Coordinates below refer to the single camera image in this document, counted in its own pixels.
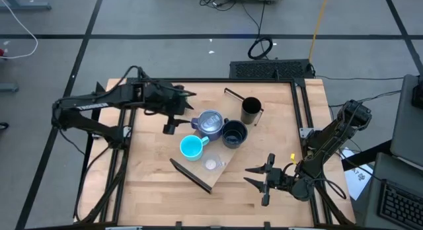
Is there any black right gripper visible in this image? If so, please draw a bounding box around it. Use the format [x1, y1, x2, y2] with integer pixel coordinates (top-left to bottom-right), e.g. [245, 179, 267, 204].
[243, 153, 295, 207]

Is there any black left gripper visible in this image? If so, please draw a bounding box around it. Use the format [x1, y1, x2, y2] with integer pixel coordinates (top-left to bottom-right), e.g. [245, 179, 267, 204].
[143, 84, 198, 135]

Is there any purple insulated mug with lid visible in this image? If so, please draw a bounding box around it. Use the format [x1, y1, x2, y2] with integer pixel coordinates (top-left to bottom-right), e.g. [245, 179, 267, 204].
[190, 110, 225, 141]

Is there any cyan plastic mug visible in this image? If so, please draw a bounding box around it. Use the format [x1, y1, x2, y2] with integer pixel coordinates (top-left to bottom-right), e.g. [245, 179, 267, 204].
[179, 134, 210, 162]

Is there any dark blue speckled enamel mug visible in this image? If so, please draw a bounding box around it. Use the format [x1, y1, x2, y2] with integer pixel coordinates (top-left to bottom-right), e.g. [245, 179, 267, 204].
[221, 118, 249, 149]

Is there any tall black tumbler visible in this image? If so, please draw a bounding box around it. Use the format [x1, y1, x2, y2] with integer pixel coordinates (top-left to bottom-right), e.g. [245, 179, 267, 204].
[240, 96, 262, 125]

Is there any wooden shelf with black legs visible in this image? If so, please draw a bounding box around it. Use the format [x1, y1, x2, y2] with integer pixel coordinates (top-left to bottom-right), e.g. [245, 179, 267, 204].
[169, 87, 265, 194]

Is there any black computer case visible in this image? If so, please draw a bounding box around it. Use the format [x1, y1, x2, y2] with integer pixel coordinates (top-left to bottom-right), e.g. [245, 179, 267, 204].
[229, 59, 315, 81]

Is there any white paper sheet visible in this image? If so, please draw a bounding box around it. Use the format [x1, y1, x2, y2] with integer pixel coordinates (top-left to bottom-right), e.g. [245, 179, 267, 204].
[340, 147, 374, 201]

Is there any dark grey desk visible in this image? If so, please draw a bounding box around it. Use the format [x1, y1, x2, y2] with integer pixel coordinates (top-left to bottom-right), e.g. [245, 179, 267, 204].
[363, 152, 423, 230]

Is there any black keyboard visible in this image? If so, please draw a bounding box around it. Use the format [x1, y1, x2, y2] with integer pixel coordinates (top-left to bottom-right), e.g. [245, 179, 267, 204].
[377, 179, 423, 230]

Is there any light grey cabinet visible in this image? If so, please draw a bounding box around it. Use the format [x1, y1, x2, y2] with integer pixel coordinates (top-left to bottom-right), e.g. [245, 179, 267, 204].
[389, 73, 423, 171]

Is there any black device on cabinet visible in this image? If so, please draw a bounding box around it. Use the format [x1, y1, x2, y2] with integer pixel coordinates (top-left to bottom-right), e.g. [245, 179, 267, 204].
[411, 85, 423, 109]

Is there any grey metal table foot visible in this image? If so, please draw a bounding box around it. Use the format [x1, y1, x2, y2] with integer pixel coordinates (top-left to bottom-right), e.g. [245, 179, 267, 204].
[0, 83, 20, 93]
[0, 0, 53, 12]

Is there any black aluminium table frame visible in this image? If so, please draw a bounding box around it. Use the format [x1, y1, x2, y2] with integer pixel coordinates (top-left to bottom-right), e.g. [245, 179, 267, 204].
[73, 66, 356, 228]

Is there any coiled black cable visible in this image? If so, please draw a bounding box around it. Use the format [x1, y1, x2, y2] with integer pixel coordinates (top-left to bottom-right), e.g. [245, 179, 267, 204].
[247, 37, 274, 61]

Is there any black floor cable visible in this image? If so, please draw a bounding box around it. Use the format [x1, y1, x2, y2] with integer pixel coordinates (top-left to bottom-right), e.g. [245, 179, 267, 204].
[258, 0, 268, 39]
[328, 89, 403, 108]
[315, 74, 404, 81]

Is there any yellow cable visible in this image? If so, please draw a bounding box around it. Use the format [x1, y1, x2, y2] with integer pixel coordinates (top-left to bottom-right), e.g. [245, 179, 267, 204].
[307, 0, 330, 61]

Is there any white cable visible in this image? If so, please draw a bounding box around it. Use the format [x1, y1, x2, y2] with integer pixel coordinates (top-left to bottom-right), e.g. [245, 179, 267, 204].
[0, 0, 39, 60]

